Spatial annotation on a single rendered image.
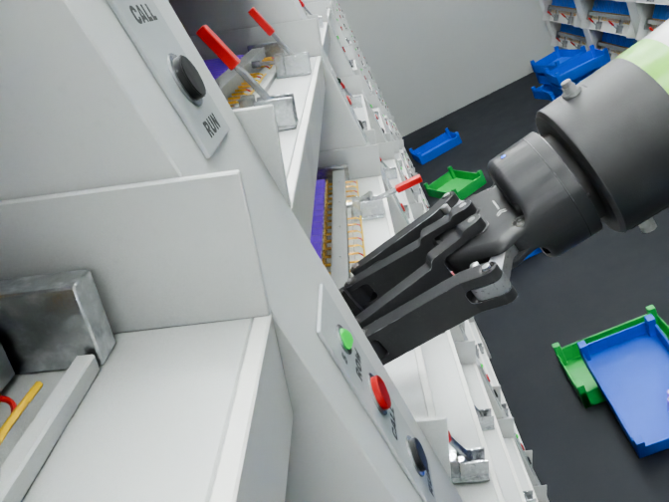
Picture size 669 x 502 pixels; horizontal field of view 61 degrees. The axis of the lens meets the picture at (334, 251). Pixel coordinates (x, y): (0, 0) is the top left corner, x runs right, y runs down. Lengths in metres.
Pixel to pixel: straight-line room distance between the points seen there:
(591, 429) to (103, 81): 1.60
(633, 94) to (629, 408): 1.36
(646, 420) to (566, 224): 1.31
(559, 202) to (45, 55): 0.27
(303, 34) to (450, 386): 0.52
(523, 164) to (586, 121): 0.04
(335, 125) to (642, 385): 1.12
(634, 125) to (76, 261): 0.28
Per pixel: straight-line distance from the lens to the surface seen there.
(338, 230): 0.67
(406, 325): 0.35
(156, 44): 0.22
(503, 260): 0.35
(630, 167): 0.35
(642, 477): 1.59
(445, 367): 0.78
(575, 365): 1.87
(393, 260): 0.41
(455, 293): 0.34
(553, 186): 0.35
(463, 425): 0.70
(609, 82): 0.37
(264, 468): 0.17
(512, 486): 0.90
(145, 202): 0.18
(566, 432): 1.71
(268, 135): 0.27
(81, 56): 0.18
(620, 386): 1.69
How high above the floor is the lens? 1.25
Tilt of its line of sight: 22 degrees down
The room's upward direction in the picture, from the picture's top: 30 degrees counter-clockwise
